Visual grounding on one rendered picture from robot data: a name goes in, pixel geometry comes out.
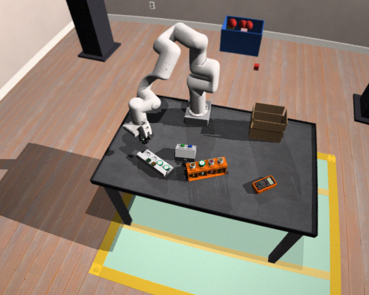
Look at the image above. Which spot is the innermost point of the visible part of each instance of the brown cardboard box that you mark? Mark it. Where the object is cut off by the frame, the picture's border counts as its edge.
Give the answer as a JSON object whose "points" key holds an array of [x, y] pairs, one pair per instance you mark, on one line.
{"points": [[266, 126]]}

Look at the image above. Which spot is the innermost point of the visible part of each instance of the orange tube holder plate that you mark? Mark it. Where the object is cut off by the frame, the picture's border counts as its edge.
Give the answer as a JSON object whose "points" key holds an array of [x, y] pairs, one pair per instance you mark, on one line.
{"points": [[205, 169]]}

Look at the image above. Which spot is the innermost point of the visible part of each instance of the orange pocket multimeter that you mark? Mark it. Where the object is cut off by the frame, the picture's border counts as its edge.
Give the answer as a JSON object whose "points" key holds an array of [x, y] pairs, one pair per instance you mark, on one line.
{"points": [[264, 184]]}

